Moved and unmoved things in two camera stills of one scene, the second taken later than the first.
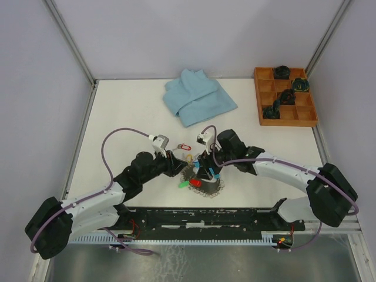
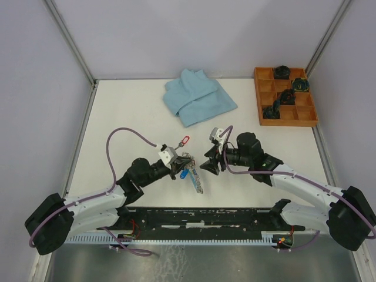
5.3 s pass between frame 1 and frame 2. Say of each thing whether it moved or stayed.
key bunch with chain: moved
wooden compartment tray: stayed
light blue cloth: stayed
